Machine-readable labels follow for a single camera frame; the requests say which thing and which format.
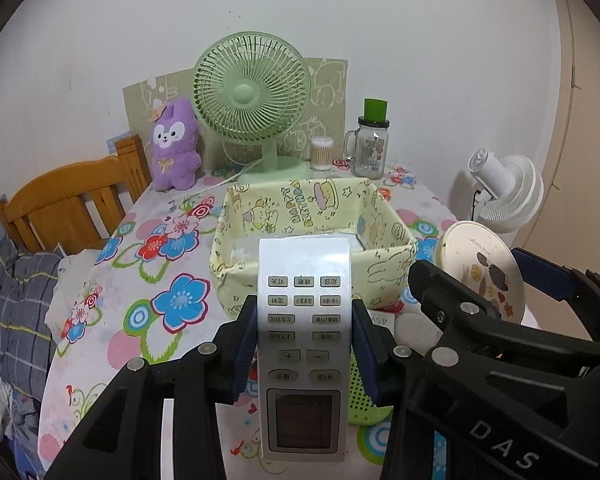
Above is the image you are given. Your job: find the round beige compact mirror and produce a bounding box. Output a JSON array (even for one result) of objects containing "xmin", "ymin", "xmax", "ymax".
[{"xmin": 434, "ymin": 221, "xmax": 526, "ymax": 324}]

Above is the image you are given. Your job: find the green panda speaker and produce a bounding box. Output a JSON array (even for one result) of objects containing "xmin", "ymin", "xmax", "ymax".
[{"xmin": 348, "ymin": 354, "xmax": 392, "ymax": 426}]

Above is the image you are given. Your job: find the white remote control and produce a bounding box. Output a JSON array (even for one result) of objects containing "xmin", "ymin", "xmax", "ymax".
[{"xmin": 257, "ymin": 235, "xmax": 352, "ymax": 463}]

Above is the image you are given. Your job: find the white 45W charger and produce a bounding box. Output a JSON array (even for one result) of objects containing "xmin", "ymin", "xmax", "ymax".
[{"xmin": 368, "ymin": 310, "xmax": 396, "ymax": 334}]

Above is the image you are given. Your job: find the white earbuds case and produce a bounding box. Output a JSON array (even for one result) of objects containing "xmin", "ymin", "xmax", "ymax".
[{"xmin": 394, "ymin": 313, "xmax": 442, "ymax": 356}]

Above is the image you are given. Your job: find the yellow cartoon storage box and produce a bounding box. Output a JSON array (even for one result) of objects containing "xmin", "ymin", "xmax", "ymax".
[{"xmin": 210, "ymin": 178, "xmax": 417, "ymax": 320}]

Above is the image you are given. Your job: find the clear plastic bag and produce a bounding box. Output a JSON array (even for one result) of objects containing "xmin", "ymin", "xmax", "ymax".
[{"xmin": 230, "ymin": 237, "xmax": 260, "ymax": 266}]

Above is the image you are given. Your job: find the white standing fan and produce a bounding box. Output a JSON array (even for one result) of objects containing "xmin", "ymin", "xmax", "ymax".
[{"xmin": 468, "ymin": 148, "xmax": 544, "ymax": 234}]

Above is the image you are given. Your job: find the floral tablecloth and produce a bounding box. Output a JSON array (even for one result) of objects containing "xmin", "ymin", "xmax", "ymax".
[{"xmin": 38, "ymin": 160, "xmax": 455, "ymax": 466}]

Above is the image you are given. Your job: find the glass jar mug green lid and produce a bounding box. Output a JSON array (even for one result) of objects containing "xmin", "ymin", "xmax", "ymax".
[{"xmin": 343, "ymin": 99, "xmax": 390, "ymax": 180}]

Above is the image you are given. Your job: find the cotton swab container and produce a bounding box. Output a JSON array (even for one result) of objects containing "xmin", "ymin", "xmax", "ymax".
[{"xmin": 310, "ymin": 136, "xmax": 334, "ymax": 171}]

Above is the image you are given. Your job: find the purple plush toy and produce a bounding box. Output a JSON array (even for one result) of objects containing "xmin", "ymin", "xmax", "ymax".
[{"xmin": 150, "ymin": 98, "xmax": 201, "ymax": 192}]

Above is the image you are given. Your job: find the wooden bed headboard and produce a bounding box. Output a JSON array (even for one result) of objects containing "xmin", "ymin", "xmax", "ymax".
[{"xmin": 0, "ymin": 136, "xmax": 151, "ymax": 255}]

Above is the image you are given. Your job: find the grey plaid bedding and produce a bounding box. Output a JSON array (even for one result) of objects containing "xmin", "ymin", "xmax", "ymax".
[{"xmin": 0, "ymin": 237, "xmax": 61, "ymax": 428}]

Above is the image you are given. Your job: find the green desk fan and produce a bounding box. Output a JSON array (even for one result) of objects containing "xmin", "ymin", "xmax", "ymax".
[{"xmin": 192, "ymin": 32, "xmax": 312, "ymax": 185}]

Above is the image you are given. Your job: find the green fan white cable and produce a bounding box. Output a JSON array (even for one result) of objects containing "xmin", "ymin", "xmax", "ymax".
[{"xmin": 187, "ymin": 159, "xmax": 264, "ymax": 201}]

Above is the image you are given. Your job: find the cartoon wall paper sheet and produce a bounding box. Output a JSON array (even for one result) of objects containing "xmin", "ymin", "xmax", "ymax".
[{"xmin": 122, "ymin": 58, "xmax": 348, "ymax": 170}]

